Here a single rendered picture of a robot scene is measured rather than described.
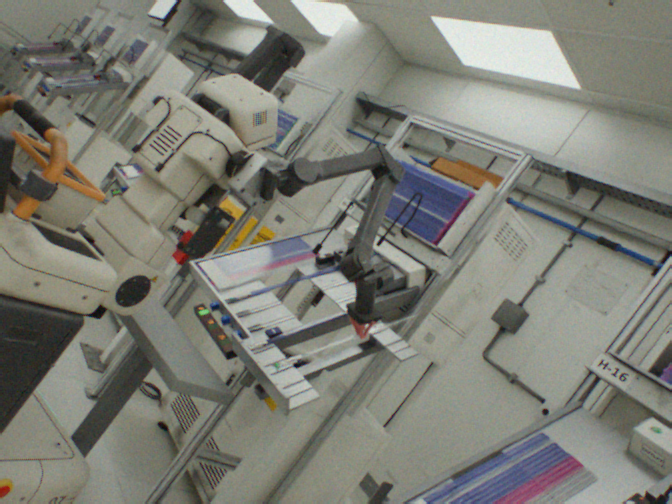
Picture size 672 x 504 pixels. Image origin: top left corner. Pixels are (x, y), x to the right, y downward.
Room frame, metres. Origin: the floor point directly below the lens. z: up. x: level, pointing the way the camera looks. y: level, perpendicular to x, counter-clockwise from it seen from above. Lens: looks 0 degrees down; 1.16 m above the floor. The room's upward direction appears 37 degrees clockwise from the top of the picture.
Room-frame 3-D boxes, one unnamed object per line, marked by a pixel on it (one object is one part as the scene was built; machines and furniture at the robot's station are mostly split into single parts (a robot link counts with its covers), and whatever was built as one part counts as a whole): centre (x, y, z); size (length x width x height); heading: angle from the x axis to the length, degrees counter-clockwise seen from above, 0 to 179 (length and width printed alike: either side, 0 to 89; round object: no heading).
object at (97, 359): (2.89, 0.62, 0.39); 0.24 x 0.24 x 0.78; 41
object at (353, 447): (2.65, -0.20, 0.31); 0.70 x 0.65 x 0.62; 41
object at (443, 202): (2.52, -0.15, 1.52); 0.51 x 0.13 x 0.27; 41
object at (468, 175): (2.80, -0.30, 1.82); 0.68 x 0.30 x 0.20; 41
